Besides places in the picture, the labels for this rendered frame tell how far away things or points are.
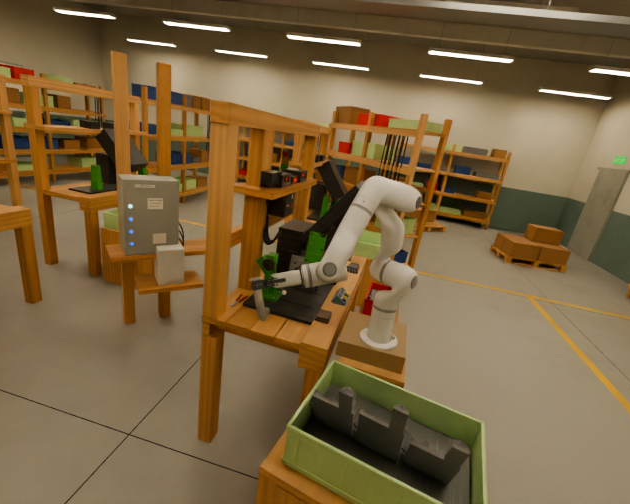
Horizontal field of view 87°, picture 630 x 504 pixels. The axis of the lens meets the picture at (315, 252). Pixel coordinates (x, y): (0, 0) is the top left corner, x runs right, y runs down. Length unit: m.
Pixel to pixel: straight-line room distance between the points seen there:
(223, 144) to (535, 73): 10.67
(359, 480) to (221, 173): 1.29
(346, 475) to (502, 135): 10.74
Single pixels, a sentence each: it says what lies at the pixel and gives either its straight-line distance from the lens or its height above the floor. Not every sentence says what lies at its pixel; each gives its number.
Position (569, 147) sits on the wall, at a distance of 11.97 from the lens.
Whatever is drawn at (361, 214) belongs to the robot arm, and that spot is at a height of 1.62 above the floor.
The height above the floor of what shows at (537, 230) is 0.69.
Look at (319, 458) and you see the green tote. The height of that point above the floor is 0.89.
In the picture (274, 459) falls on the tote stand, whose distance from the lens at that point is 1.37.
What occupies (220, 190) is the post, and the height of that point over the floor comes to 1.56.
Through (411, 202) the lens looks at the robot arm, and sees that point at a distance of 1.35.
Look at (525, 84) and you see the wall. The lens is 11.61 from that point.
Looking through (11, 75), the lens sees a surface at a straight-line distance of 9.33.
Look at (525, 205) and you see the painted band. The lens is 11.79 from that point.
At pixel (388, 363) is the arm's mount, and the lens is 1.73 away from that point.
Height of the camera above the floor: 1.87
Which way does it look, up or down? 19 degrees down
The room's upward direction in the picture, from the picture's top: 9 degrees clockwise
